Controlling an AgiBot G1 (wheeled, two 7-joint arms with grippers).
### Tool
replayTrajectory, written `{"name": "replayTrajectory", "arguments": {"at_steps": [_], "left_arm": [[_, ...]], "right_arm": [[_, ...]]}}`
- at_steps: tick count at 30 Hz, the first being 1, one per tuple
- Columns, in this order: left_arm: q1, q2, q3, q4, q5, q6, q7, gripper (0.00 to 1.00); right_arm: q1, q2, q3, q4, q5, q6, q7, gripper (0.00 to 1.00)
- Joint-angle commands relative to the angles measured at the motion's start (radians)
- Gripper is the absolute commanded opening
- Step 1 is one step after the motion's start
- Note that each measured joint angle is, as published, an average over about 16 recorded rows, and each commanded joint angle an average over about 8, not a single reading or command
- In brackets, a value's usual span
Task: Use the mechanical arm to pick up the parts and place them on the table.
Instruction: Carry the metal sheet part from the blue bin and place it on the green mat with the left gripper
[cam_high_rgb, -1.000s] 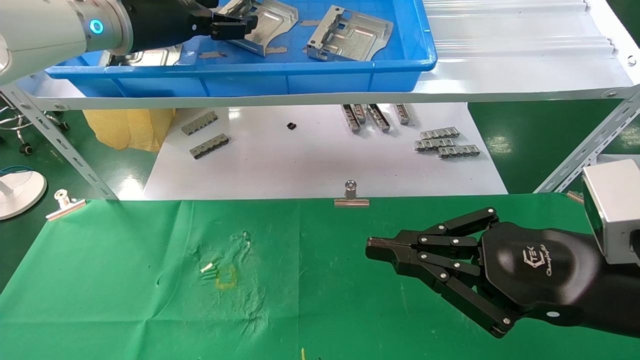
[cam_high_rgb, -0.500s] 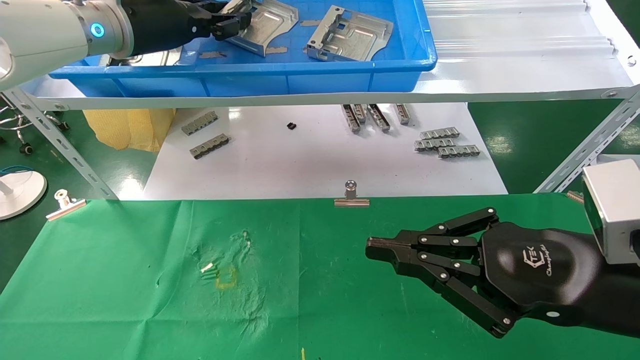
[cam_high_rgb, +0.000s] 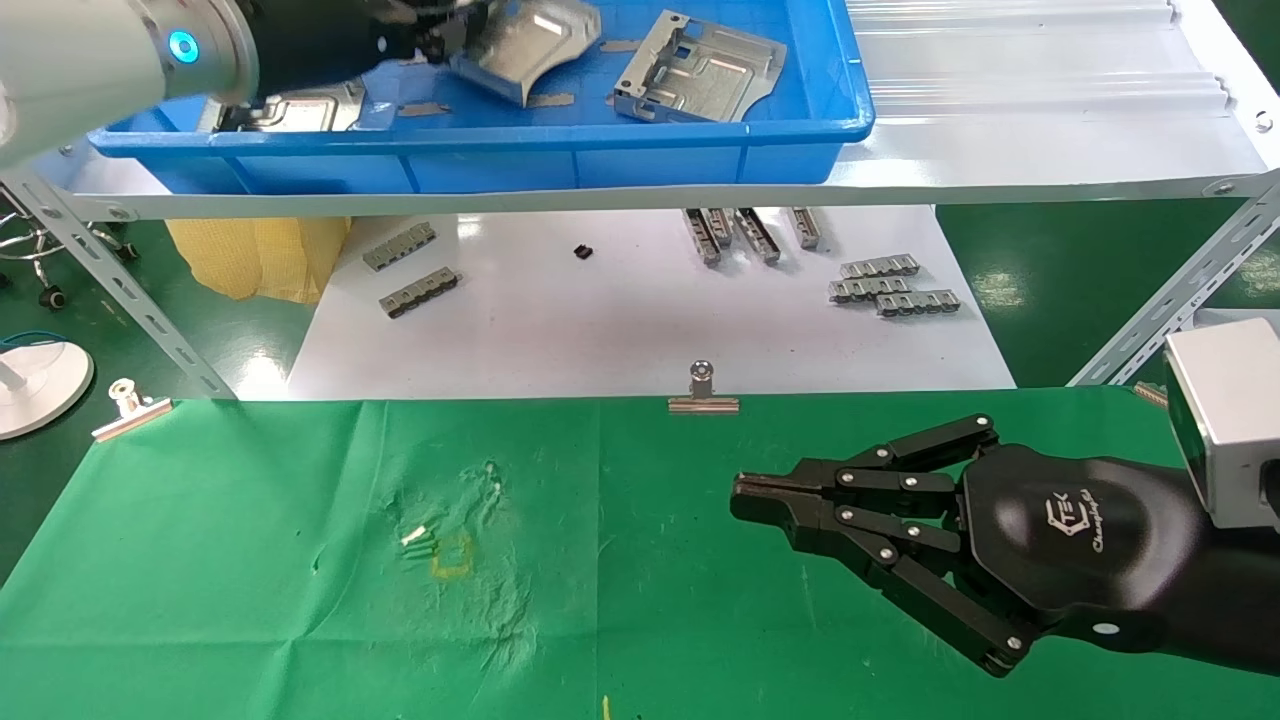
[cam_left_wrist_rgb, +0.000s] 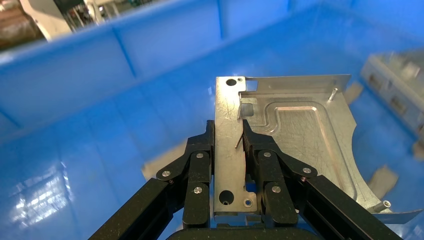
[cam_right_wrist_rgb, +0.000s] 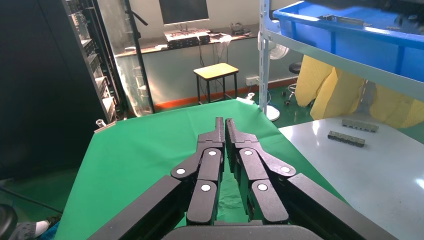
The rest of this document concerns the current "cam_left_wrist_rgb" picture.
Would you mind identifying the blue plastic bin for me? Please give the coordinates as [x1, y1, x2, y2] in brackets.
[0, 0, 424, 240]

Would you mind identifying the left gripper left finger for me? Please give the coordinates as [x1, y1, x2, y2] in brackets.
[87, 119, 216, 240]

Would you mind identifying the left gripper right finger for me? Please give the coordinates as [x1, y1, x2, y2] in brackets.
[242, 119, 403, 240]

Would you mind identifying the stamped metal bracket part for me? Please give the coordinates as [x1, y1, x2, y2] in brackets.
[360, 49, 424, 140]
[213, 74, 423, 226]

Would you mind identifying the small grey tape piece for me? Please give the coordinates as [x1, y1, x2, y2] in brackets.
[412, 139, 424, 160]

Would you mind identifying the white equipment casing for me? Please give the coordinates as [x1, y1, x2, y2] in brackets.
[19, 0, 73, 42]

